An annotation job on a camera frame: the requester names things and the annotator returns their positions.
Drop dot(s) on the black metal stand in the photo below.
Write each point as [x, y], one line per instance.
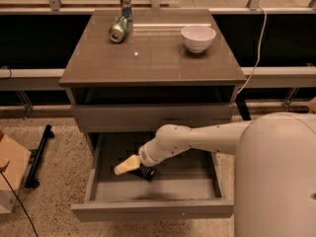
[32, 182]

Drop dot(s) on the grey drawer cabinet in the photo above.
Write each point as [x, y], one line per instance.
[151, 66]

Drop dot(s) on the cardboard box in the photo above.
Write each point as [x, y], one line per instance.
[14, 159]

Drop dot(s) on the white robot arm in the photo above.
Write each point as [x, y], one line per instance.
[275, 169]

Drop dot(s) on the green soda can lying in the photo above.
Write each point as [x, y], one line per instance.
[118, 29]

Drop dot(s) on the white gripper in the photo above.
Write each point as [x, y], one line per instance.
[147, 156]

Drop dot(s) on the black rxbar chocolate wrapper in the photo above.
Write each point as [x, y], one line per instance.
[144, 172]

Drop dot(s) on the white ceramic bowl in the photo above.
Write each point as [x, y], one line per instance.
[197, 38]

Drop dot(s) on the closed grey upper drawer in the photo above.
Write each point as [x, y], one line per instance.
[135, 118]

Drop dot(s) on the open grey middle drawer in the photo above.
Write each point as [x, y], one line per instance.
[184, 187]

